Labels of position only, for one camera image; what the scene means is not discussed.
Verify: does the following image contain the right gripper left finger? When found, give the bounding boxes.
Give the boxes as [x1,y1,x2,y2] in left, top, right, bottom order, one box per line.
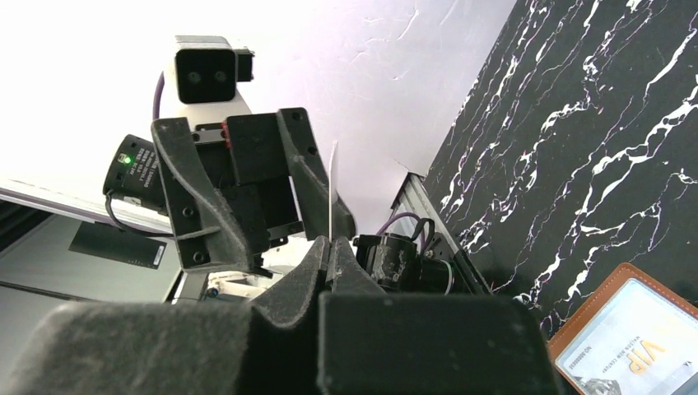
[5,237,330,394]

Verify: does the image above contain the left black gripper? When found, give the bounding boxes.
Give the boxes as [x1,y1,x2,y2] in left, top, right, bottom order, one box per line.
[151,108,356,273]

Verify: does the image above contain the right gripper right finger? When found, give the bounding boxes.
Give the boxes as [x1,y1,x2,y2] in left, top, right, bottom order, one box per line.
[317,237,562,394]

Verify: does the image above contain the thin white card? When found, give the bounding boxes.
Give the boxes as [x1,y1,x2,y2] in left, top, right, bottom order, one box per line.
[328,140,338,240]

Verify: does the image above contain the orange leather card holder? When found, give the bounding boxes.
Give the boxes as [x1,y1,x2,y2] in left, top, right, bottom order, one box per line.
[547,263,698,395]

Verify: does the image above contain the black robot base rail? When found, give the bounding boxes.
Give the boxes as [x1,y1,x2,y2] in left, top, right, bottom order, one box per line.
[352,174,492,295]

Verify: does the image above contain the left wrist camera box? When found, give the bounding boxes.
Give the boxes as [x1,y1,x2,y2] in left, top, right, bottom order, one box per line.
[151,35,255,128]

